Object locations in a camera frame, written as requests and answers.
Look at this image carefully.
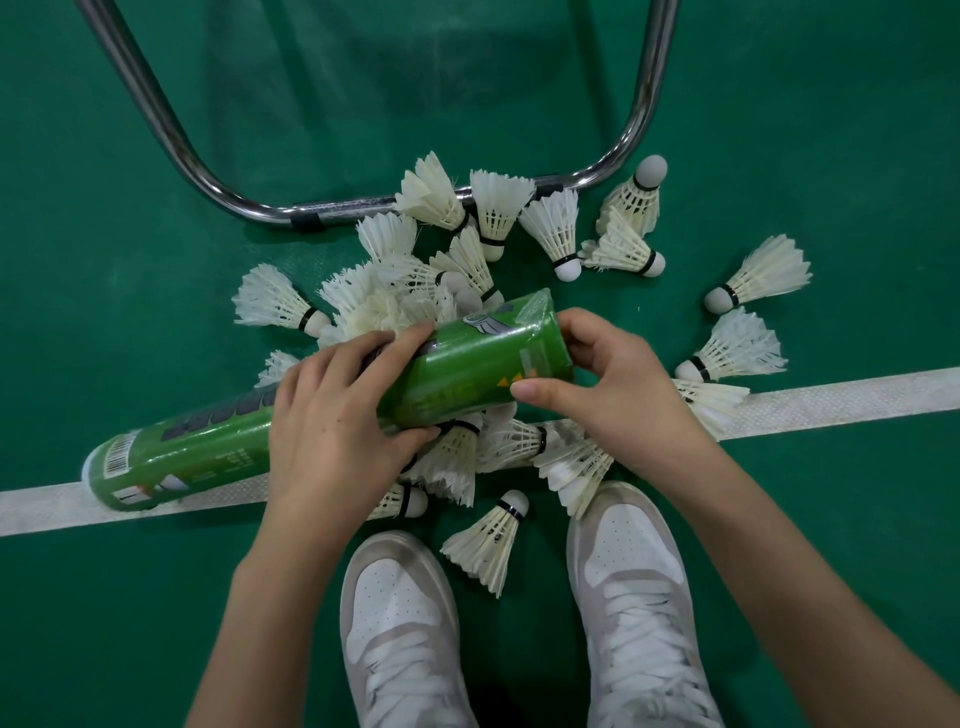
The person's left hand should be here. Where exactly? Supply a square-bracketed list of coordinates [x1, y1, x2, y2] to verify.
[243, 320, 442, 556]

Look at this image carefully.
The person's left shoe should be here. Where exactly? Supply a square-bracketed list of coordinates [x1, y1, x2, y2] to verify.
[339, 530, 480, 728]

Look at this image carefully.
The bright green glossy shuttlecock tube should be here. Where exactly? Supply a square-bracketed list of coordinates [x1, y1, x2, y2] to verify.
[80, 288, 575, 513]

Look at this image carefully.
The person's left forearm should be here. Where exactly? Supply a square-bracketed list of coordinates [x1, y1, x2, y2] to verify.
[185, 528, 339, 728]

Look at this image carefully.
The person's right forearm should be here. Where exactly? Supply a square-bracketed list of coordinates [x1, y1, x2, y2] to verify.
[667, 447, 960, 728]

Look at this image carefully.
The pile of white shuttlecocks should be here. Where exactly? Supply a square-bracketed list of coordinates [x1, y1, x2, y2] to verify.
[230, 151, 814, 600]

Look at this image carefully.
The person's right hand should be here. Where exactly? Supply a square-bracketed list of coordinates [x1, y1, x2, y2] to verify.
[509, 307, 721, 502]

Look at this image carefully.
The person's shoe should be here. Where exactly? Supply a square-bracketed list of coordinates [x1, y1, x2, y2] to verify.
[339, 530, 480, 728]
[566, 481, 725, 728]

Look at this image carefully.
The person's right shoe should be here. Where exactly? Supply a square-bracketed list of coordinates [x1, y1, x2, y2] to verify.
[566, 481, 725, 728]

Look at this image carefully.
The black chair with chrome frame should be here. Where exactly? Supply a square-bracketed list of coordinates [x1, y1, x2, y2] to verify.
[73, 0, 682, 230]

